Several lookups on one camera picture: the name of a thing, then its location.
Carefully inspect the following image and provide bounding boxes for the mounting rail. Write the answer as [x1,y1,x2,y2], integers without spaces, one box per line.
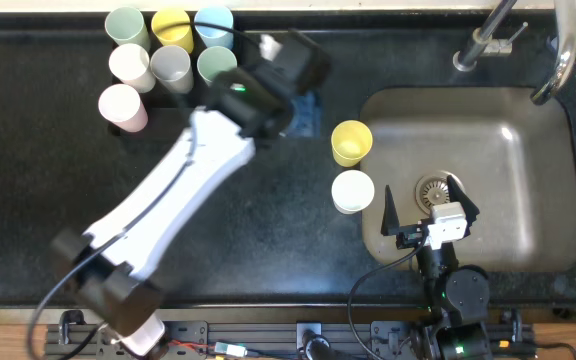
[45,308,576,360]

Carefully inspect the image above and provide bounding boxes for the pink cup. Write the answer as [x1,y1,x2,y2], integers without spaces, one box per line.
[98,83,149,134]

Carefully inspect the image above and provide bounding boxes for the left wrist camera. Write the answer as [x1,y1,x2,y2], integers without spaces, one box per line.
[259,33,283,62]

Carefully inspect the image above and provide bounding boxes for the blue cup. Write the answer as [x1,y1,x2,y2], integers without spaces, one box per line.
[193,5,235,50]

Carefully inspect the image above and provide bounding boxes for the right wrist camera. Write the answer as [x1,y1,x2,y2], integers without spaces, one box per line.
[425,201,469,250]

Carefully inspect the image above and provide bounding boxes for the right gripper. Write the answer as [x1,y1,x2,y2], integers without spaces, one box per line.
[380,174,481,250]

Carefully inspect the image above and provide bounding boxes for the white cup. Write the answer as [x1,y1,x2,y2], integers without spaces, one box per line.
[108,43,157,94]
[330,169,376,215]

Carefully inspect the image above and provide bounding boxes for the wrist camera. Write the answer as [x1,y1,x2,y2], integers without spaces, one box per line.
[259,33,283,62]
[425,201,469,250]

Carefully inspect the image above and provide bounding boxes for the yellow cup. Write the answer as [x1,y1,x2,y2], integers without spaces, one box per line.
[330,119,374,168]
[150,7,195,54]

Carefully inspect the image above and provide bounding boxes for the steel sink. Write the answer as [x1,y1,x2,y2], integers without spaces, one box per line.
[360,87,576,274]

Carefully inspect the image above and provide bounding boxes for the black cable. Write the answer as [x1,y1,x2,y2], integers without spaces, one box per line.
[26,20,264,360]
[346,234,429,360]

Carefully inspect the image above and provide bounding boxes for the steel tap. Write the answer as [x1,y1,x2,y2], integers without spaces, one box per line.
[451,0,576,106]

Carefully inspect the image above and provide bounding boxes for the green cup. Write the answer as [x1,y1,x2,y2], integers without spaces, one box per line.
[196,45,238,86]
[104,6,151,51]

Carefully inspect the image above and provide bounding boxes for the grey cup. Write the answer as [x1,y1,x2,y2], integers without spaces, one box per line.
[149,45,195,95]

